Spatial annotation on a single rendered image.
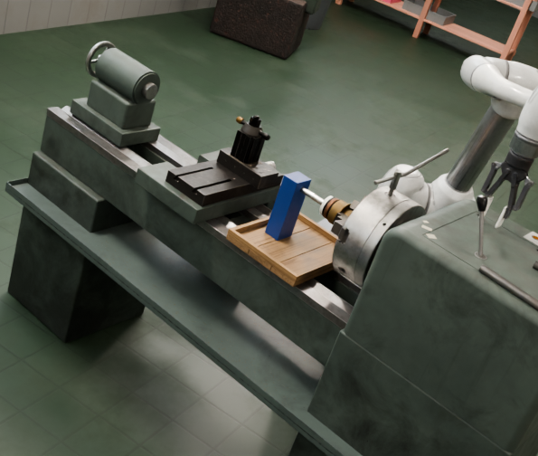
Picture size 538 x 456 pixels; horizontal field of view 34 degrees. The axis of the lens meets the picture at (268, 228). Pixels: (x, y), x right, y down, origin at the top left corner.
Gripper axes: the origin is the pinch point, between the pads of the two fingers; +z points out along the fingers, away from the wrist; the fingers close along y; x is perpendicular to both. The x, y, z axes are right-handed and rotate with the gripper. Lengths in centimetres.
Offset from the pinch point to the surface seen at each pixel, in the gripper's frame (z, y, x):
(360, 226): 14.6, 26.7, 25.9
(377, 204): 8.5, 26.9, 19.9
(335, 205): 19.0, 42.8, 14.9
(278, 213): 32, 61, 16
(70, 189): 66, 142, 32
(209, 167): 33, 94, 15
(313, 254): 42, 46, 10
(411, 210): 7.6, 19.2, 12.4
